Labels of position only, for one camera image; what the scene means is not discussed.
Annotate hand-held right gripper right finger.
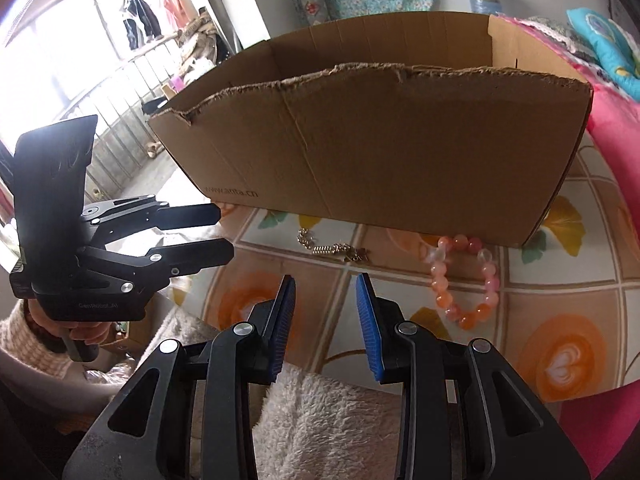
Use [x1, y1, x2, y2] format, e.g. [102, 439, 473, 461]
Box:
[355, 273, 576, 480]

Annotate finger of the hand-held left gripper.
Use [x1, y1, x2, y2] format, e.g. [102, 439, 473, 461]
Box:
[79, 238, 235, 292]
[82, 195, 222, 247]

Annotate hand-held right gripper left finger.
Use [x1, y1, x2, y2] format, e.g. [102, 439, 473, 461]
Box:
[62, 274, 297, 480]

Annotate pink bead bracelet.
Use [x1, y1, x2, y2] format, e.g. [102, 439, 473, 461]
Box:
[422, 234, 501, 332]

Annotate silver chain bracelet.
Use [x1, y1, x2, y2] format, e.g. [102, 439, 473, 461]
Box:
[298, 229, 372, 264]

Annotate brown cardboard box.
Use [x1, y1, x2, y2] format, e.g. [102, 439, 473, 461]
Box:
[147, 11, 594, 249]

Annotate person's left forearm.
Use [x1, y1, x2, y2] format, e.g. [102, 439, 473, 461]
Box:
[0, 302, 76, 387]

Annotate person's left hand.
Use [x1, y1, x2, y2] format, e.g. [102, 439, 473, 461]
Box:
[25, 307, 111, 356]

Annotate white fleece pants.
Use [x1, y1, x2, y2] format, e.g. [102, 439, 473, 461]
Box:
[165, 305, 401, 480]

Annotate metal window railing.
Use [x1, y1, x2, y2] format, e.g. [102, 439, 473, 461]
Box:
[65, 30, 221, 202]

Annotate pile of household clutter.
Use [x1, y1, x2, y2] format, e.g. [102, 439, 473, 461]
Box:
[177, 7, 237, 77]

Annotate tile print tablecloth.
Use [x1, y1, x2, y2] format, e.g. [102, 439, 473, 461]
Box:
[200, 130, 640, 404]

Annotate dark hanging jacket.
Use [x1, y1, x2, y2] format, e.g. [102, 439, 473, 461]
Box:
[122, 0, 162, 52]

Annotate pink hanging garment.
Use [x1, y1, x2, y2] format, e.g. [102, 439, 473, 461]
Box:
[161, 0, 199, 37]

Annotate patterned long cushion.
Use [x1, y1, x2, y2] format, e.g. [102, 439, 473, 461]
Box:
[299, 0, 342, 26]

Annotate pink floral blanket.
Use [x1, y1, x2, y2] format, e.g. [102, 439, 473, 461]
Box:
[500, 14, 640, 463]

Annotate grey lace pillow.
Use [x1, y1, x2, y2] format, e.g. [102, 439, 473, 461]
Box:
[520, 15, 596, 54]

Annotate turquoise pillow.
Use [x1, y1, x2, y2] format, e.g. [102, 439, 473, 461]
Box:
[566, 7, 640, 92]

